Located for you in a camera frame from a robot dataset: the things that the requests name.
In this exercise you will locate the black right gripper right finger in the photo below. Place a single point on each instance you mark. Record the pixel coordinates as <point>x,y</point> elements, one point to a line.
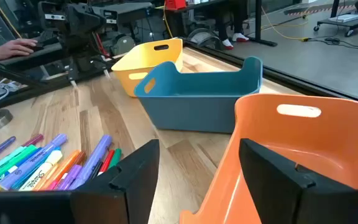
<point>278,193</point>

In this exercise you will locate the grey side desk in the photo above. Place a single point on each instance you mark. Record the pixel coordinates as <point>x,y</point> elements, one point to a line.
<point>42,55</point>

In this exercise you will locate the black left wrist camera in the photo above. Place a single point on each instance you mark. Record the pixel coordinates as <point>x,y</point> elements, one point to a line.
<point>84,18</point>

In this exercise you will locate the person's hand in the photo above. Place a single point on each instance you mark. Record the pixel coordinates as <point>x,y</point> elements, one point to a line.
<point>14,48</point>

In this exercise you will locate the purple marker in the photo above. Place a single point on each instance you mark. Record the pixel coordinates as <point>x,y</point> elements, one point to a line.
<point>70,177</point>

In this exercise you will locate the person's foot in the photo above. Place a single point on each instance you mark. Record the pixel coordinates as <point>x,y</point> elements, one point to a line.
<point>227,44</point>
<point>240,38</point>

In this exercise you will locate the green marker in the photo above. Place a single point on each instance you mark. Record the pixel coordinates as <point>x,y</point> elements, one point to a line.
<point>115,157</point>

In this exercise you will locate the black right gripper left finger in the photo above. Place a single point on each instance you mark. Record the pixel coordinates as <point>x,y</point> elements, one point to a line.
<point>120,199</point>

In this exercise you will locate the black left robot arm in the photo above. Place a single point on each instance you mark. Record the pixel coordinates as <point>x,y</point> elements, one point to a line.
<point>82,49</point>

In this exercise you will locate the yellow highlighter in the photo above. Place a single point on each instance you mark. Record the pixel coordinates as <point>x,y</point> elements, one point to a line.
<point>42,172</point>

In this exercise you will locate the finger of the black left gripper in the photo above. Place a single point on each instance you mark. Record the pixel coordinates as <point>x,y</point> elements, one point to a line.
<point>71,73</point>
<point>105,67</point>

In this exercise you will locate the yellow plastic bin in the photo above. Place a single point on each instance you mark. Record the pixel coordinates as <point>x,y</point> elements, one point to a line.
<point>141,59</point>

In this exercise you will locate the white flat box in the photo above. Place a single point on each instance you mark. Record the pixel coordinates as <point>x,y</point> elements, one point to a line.
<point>345,18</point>

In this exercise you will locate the orange plastic bin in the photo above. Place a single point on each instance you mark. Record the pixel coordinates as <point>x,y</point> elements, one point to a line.
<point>337,146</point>

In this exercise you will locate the teal plastic bin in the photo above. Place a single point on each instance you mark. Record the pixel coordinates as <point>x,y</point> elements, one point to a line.
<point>191,112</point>

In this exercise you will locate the red Expo marker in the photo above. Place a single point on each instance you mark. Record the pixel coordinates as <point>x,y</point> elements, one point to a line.
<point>107,161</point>

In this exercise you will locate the pink highlighter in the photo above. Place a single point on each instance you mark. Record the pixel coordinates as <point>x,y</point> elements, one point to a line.
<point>56,183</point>

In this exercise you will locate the orange highlighter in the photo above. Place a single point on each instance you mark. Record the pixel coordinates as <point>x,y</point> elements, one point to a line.
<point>62,169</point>

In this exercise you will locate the black computer mouse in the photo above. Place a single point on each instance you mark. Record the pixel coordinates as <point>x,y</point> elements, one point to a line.
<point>38,47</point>

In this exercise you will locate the green highlighter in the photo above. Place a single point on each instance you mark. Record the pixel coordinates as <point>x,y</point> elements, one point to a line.
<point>23,156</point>

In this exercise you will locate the black Expo marker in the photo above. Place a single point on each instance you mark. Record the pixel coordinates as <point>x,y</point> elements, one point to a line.
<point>95,171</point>

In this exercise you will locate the lavender highlighter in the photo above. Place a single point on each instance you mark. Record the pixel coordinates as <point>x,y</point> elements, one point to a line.
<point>42,155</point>
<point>95,158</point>

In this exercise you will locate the black desk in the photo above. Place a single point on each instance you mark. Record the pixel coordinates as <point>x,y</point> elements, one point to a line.
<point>258,25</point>

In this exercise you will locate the red box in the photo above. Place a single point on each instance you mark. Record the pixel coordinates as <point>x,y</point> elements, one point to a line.
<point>175,4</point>

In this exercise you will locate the black wheeled cart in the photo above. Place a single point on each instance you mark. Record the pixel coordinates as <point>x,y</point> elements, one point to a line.
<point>346,24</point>

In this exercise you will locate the white marker with red label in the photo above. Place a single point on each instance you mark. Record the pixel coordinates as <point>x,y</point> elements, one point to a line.
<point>80,158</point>

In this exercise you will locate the black floor fan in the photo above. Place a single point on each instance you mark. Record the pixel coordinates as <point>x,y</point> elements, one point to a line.
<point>204,37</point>

